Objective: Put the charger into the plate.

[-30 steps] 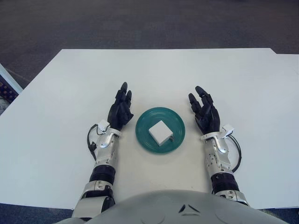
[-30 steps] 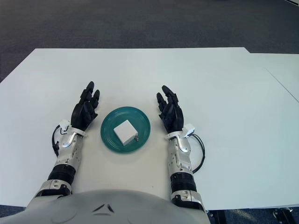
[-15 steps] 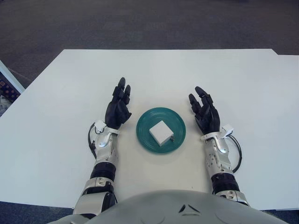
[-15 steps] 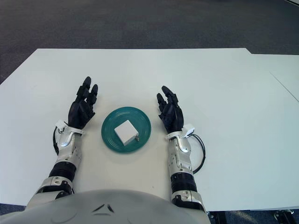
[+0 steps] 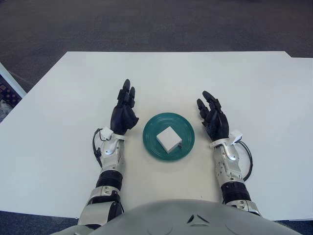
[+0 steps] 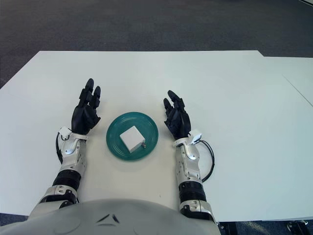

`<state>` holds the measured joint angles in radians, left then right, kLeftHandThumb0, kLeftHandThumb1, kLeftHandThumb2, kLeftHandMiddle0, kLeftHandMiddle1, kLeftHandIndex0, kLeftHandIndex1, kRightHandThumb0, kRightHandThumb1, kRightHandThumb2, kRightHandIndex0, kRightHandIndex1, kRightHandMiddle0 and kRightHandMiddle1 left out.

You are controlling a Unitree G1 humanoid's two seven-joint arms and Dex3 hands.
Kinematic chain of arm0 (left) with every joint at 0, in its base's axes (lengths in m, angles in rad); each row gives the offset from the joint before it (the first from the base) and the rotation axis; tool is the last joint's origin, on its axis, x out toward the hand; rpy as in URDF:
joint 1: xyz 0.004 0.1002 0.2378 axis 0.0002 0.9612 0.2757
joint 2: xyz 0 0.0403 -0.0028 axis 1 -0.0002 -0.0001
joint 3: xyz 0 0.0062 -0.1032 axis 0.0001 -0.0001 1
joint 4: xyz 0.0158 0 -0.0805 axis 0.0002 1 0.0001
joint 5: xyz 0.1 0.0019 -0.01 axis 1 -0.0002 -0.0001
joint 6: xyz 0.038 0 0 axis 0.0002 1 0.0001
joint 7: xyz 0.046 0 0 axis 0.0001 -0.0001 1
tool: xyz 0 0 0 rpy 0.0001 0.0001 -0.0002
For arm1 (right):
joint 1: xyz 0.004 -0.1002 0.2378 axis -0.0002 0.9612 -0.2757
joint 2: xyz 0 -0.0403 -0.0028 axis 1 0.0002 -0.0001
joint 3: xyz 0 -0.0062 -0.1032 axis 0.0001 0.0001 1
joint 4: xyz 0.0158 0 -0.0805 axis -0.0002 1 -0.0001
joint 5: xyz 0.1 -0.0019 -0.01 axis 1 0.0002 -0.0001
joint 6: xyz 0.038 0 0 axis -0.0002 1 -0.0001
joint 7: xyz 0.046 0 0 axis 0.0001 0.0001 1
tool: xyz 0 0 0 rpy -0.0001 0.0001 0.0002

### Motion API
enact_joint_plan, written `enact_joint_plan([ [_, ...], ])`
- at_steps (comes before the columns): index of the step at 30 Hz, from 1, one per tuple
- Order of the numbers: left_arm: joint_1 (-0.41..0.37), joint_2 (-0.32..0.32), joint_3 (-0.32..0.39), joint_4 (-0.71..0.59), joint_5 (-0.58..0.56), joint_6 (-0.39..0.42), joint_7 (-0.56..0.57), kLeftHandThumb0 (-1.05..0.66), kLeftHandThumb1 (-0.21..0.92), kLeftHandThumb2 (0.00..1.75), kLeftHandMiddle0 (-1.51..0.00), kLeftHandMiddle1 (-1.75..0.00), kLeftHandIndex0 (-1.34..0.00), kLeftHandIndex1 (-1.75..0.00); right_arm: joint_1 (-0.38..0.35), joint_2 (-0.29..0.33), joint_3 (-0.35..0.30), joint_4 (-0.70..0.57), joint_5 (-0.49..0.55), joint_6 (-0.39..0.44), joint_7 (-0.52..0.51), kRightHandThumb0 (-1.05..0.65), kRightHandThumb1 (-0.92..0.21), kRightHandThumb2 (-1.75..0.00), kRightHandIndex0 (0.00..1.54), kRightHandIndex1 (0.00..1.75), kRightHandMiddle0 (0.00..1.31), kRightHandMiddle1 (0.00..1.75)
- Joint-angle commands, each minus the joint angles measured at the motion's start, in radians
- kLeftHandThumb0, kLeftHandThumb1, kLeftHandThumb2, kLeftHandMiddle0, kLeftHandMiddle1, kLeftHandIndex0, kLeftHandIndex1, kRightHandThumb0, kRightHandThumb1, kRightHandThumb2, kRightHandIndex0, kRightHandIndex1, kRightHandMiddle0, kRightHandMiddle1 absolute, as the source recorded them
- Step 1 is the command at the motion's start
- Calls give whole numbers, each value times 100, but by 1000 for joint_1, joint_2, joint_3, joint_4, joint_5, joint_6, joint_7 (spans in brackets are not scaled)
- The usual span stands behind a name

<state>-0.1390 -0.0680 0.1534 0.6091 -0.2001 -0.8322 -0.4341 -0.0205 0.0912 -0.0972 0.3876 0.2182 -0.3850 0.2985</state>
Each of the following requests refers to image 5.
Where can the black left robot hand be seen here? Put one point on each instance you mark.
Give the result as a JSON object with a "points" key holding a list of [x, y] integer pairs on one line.
{"points": [[122, 117]]}

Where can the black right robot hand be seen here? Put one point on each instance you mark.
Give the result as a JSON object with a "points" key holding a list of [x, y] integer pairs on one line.
{"points": [[217, 124]]}

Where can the white charger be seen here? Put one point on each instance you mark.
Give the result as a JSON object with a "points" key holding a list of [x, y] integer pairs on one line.
{"points": [[168, 138]]}

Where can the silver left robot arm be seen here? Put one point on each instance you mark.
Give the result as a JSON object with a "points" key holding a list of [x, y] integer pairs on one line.
{"points": [[110, 151]]}

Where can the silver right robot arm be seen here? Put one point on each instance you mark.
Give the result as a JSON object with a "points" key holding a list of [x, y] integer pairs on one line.
{"points": [[230, 166]]}

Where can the green round plate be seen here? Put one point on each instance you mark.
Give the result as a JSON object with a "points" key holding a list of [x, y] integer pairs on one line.
{"points": [[151, 129]]}

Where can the white left wrist connector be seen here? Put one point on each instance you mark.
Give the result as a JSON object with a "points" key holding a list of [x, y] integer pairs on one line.
{"points": [[106, 133]]}

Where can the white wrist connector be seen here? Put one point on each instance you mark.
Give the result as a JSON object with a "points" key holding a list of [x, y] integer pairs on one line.
{"points": [[236, 137], [106, 133]]}

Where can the white right wrist connector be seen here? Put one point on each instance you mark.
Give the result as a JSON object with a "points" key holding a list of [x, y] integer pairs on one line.
{"points": [[236, 137]]}

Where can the grey robot torso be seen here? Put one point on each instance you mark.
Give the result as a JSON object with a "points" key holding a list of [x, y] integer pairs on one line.
{"points": [[171, 218]]}

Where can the white adjacent table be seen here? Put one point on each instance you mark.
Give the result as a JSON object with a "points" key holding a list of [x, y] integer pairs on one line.
{"points": [[306, 61]]}

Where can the patterned rug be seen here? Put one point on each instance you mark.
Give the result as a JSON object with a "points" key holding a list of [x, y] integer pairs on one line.
{"points": [[7, 98]]}

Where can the white board frame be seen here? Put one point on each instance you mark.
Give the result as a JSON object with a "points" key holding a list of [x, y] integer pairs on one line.
{"points": [[12, 80]]}

